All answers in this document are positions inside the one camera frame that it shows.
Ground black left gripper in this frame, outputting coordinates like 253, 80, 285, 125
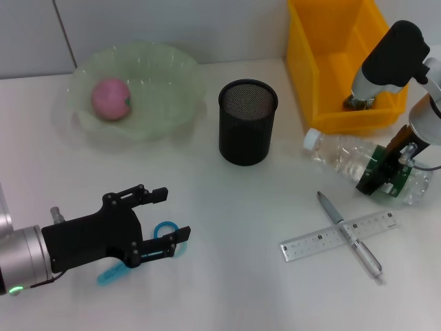
41, 184, 192, 273

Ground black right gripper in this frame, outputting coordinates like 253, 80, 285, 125
356, 126, 430, 197

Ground clear green-label water bottle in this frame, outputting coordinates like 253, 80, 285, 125
302, 127, 433, 207

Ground green plastic wrapper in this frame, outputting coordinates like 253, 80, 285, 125
342, 94, 376, 112

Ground pink toy peach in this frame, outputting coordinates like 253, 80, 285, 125
90, 77, 132, 121

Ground silver ballpoint pen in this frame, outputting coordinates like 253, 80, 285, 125
316, 191, 387, 286

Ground blue scissors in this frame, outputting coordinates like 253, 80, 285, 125
96, 220, 189, 287

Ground clear plastic ruler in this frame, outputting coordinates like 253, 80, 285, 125
278, 210, 401, 263

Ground black mesh pen cup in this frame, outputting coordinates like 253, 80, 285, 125
217, 79, 278, 167

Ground green glass fruit plate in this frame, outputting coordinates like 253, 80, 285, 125
67, 40, 207, 142

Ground yellow plastic bin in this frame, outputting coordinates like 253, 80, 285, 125
285, 0, 411, 134

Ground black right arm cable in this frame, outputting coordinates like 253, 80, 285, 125
411, 161, 441, 172

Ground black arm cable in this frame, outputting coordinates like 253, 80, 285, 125
29, 270, 65, 289
411, 161, 441, 172

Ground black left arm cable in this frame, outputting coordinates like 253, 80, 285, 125
29, 270, 65, 289

